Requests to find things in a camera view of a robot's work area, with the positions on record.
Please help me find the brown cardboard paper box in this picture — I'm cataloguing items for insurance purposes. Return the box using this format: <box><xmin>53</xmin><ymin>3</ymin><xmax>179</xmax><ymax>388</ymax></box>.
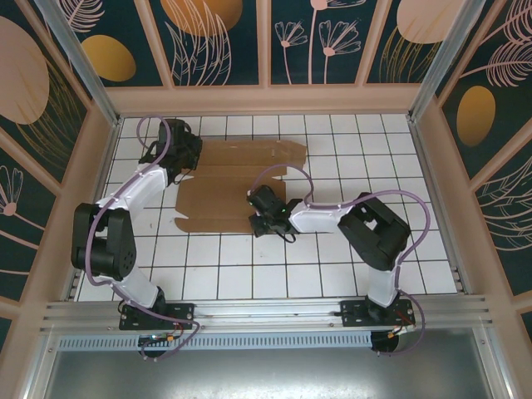
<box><xmin>174</xmin><ymin>139</ymin><xmax>308</xmax><ymax>234</ymax></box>

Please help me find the grey metal sheet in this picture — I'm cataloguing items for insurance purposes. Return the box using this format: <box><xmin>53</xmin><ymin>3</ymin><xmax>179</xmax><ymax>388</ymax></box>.
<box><xmin>24</xmin><ymin>328</ymin><xmax>516</xmax><ymax>399</ymax></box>

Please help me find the small green circuit board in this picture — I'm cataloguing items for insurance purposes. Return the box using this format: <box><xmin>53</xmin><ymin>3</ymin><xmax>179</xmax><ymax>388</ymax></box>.
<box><xmin>139</xmin><ymin>332</ymin><xmax>175</xmax><ymax>346</ymax></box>

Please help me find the aluminium table side rail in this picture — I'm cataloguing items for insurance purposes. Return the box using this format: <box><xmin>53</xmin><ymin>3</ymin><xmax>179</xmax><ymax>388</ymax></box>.
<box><xmin>406</xmin><ymin>118</ymin><xmax>466</xmax><ymax>295</ymax></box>
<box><xmin>62</xmin><ymin>118</ymin><xmax>124</xmax><ymax>301</ymax></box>

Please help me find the aluminium mounting rail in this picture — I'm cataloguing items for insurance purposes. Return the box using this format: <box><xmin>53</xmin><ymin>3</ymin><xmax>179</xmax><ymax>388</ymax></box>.
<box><xmin>39</xmin><ymin>294</ymin><xmax>498</xmax><ymax>333</ymax></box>

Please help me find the aluminium frame post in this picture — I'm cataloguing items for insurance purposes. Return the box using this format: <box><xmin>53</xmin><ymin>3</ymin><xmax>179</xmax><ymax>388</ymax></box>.
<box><xmin>35</xmin><ymin>0</ymin><xmax>121</xmax><ymax>128</ymax></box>
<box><xmin>406</xmin><ymin>0</ymin><xmax>490</xmax><ymax>121</ymax></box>

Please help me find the slotted grey cable duct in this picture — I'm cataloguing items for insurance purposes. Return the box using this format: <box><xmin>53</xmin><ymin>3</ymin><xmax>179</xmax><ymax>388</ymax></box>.
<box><xmin>57</xmin><ymin>331</ymin><xmax>373</xmax><ymax>350</ymax></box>

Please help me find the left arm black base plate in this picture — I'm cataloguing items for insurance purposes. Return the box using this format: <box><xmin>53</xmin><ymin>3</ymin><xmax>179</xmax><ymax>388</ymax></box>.
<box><xmin>119</xmin><ymin>303</ymin><xmax>196</xmax><ymax>332</ymax></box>

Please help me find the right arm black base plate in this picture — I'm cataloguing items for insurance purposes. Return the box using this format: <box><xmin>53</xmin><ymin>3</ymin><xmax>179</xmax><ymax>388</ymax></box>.
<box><xmin>339</xmin><ymin>299</ymin><xmax>416</xmax><ymax>329</ymax></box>

